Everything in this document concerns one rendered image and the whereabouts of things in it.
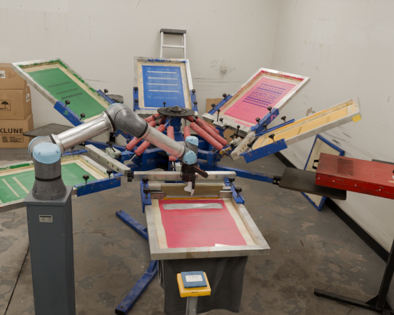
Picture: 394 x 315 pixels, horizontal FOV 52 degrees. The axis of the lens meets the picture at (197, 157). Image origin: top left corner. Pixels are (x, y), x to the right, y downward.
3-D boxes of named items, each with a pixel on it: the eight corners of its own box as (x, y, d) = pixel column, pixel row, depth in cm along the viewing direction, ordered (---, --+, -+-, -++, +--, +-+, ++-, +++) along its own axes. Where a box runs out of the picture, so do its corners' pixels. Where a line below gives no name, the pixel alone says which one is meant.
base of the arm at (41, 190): (27, 199, 182) (25, 179, 178) (37, 185, 196) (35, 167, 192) (62, 200, 183) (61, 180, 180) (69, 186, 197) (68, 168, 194)
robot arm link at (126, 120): (131, 109, 190) (202, 152, 219) (122, 104, 199) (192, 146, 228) (117, 130, 190) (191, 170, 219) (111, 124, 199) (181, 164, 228)
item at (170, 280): (241, 313, 220) (251, 246, 205) (159, 319, 211) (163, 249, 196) (240, 309, 223) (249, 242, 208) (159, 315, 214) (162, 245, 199)
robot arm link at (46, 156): (36, 180, 178) (34, 151, 174) (31, 169, 189) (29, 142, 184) (64, 177, 184) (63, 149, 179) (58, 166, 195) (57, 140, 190)
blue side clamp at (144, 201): (151, 212, 233) (151, 202, 230) (142, 212, 232) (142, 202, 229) (147, 190, 260) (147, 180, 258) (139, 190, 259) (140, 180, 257)
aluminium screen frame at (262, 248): (269, 255, 198) (270, 248, 197) (151, 260, 187) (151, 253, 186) (229, 187, 271) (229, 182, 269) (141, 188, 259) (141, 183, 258)
